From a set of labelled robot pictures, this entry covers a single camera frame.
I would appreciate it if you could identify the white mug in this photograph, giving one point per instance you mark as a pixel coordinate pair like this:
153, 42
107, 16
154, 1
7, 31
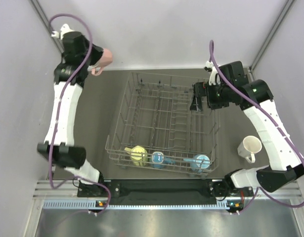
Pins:
249, 147

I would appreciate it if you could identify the pink mug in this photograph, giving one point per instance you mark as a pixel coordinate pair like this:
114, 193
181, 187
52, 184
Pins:
105, 60

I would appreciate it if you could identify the plain blue mug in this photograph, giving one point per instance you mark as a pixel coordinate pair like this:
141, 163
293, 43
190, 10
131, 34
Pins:
198, 163

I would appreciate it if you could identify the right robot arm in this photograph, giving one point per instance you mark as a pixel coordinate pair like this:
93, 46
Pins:
229, 84

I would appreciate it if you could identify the yellow mug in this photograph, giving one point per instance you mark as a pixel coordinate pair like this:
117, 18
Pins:
138, 155

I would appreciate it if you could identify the blue floral mug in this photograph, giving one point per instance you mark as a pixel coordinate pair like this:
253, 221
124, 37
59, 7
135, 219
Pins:
159, 160

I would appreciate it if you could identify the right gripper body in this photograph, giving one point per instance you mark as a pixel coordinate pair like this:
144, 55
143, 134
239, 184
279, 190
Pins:
217, 96

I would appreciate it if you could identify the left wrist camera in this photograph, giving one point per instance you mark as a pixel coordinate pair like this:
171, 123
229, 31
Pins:
63, 30

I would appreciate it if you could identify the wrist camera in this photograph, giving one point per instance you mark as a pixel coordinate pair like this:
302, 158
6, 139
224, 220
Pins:
214, 78
63, 30

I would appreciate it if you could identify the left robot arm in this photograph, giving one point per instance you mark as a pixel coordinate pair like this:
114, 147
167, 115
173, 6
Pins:
58, 147

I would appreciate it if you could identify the grey wire dish rack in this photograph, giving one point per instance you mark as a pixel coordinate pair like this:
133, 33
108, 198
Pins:
155, 114

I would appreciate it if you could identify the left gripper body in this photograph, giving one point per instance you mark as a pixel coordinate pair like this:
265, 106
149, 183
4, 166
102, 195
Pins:
95, 56

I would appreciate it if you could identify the aluminium frame rail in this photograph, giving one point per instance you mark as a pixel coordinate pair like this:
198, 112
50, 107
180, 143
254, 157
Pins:
93, 199

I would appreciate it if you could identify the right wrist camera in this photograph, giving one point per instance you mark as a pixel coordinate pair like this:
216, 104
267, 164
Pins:
214, 78

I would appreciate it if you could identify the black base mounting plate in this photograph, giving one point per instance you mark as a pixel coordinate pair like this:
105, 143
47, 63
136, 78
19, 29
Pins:
205, 187

